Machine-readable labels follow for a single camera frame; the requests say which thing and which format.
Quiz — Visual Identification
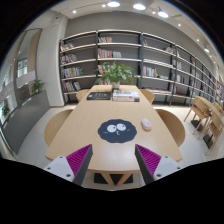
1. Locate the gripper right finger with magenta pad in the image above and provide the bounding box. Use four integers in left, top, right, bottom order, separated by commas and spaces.
135, 144, 182, 184

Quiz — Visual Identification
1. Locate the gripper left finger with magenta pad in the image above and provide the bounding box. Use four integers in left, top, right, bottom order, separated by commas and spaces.
44, 145, 93, 186

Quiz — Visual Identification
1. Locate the white computer mouse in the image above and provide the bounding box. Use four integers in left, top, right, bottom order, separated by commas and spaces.
141, 118, 152, 131

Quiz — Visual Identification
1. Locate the dark round cartoon mouse pad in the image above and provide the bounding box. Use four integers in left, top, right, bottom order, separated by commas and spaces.
98, 119, 137, 143

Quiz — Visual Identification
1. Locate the wooden chair near right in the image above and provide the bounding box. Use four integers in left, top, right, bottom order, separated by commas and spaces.
156, 109, 185, 146

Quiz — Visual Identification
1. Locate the wooden chair near left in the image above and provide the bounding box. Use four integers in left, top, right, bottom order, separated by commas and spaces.
44, 109, 72, 145

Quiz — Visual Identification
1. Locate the grey counter on left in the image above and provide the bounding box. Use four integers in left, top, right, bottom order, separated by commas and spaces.
3, 90, 50, 153

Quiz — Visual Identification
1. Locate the wooden chair far right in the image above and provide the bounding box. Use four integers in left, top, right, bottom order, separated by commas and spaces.
140, 89, 155, 104

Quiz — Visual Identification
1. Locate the wooden chair far left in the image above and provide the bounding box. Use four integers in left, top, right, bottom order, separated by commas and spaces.
76, 89, 89, 101

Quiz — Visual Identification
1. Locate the black book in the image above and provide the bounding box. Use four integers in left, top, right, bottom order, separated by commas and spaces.
87, 92, 111, 100

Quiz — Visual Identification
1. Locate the wooden chair at side table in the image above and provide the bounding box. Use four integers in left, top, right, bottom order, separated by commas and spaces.
203, 113, 224, 150

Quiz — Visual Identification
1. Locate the stack of white books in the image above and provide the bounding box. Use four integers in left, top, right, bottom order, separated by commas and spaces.
112, 90, 140, 102

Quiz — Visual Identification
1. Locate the wooden side table right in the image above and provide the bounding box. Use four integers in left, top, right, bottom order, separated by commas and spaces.
195, 96, 224, 118

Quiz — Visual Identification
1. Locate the small plant on left counter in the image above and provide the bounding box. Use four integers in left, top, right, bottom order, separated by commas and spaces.
31, 80, 45, 94

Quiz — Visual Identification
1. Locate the green potted plant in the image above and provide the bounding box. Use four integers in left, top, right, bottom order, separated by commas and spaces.
95, 62, 135, 89

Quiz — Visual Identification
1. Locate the large grey bookshelf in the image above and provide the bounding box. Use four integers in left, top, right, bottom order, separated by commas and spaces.
59, 29, 224, 105

